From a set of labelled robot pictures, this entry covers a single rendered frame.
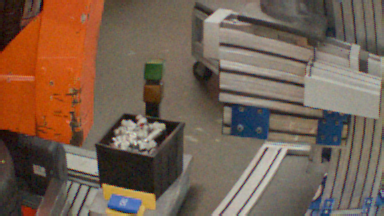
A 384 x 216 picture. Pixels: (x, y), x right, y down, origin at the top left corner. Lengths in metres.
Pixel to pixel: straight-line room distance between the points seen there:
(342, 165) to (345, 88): 0.46
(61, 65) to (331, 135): 0.69
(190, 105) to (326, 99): 1.87
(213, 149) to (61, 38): 1.55
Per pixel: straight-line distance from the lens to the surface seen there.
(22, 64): 2.52
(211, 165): 3.76
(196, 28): 4.36
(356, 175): 2.81
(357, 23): 2.63
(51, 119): 2.50
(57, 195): 2.53
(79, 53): 2.42
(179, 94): 4.31
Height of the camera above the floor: 1.51
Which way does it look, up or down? 21 degrees down
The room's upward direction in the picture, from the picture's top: 2 degrees clockwise
